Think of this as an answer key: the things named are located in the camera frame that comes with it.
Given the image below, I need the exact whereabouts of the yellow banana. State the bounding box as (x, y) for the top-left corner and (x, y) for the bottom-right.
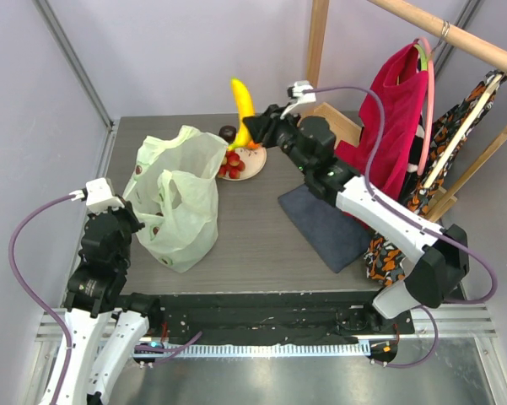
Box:
(228, 78), (256, 151)

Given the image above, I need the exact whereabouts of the green avocado print plastic bag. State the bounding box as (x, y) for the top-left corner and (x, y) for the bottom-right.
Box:
(123, 125), (228, 273)

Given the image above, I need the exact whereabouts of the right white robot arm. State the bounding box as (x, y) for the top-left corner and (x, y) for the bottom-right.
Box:
(242, 105), (469, 333)

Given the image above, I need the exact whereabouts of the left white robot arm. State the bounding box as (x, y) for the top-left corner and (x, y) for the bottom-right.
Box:
(40, 197), (163, 404)

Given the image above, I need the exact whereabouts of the orange fruit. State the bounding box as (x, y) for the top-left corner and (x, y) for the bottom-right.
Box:
(246, 142), (262, 150)

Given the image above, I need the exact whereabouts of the dark brown plum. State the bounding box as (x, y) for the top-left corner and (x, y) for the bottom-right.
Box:
(218, 125), (237, 143)

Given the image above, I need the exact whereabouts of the round wooden fruit plate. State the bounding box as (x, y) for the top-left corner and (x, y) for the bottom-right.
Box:
(222, 148), (267, 181)

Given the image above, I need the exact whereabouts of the red strawberries cluster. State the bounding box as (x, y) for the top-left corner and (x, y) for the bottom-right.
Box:
(218, 151), (245, 180)

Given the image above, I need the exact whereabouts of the dark blue folded cloth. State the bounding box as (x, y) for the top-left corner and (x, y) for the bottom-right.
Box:
(278, 185), (371, 273)

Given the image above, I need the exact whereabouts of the red shirt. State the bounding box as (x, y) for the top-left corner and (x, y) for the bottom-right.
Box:
(333, 44), (432, 229)

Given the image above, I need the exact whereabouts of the pink plastic hanger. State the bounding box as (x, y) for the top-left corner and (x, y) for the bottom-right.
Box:
(415, 36), (435, 176)

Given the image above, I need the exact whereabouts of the orange black patterned garment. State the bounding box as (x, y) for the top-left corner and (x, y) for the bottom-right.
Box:
(364, 70), (507, 287)

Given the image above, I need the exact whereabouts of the wooden clothes rack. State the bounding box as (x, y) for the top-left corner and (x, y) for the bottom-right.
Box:
(306, 1), (507, 221)

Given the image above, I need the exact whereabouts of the wooden hanger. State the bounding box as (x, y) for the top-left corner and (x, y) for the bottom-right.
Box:
(423, 73), (506, 188)

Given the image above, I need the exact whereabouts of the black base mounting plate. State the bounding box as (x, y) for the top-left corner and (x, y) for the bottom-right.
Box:
(148, 291), (415, 346)

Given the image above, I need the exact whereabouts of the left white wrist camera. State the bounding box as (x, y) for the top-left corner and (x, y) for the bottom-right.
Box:
(68, 177), (125, 214)

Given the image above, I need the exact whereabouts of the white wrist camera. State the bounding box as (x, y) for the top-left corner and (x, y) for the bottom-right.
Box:
(281, 80), (316, 119)
(68, 177), (125, 214)

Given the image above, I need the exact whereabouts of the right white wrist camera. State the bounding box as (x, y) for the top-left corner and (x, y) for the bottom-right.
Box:
(281, 80), (316, 119)

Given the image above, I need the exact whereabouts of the white slotted cable duct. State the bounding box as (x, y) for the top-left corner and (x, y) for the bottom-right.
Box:
(130, 342), (371, 359)

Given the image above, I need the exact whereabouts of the aluminium corner frame profile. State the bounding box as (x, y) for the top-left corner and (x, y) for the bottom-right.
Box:
(33, 0), (114, 132)

